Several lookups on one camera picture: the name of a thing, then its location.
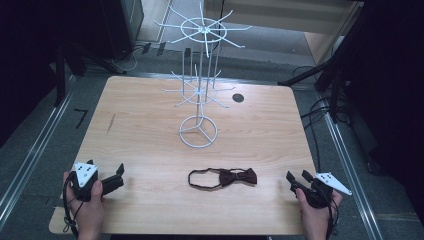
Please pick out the black tripod stand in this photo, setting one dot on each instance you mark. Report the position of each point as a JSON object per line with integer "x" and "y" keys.
{"x": 333, "y": 73}

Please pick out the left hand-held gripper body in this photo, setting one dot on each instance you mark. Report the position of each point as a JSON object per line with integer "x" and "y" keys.
{"x": 83, "y": 191}

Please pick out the person's right hand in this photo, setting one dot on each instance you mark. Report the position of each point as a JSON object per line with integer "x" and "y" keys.
{"x": 316, "y": 218}

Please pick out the person's left hand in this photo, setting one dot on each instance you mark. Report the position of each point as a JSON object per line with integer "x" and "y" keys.
{"x": 90, "y": 213}

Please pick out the metal floor rail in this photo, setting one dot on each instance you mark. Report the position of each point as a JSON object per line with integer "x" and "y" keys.
{"x": 350, "y": 173}
{"x": 36, "y": 146}

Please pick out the black table grommet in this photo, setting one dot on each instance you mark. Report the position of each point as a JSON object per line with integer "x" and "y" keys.
{"x": 238, "y": 98}

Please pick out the dark cabinet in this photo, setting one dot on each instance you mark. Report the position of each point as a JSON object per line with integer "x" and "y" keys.
{"x": 128, "y": 23}

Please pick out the dark brown bow tie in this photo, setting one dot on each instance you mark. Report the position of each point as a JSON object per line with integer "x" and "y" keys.
{"x": 238, "y": 177}

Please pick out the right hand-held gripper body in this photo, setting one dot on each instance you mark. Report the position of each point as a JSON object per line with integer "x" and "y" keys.
{"x": 320, "y": 196}

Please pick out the light wooden furniture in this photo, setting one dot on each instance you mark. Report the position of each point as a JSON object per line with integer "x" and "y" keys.
{"x": 286, "y": 15}

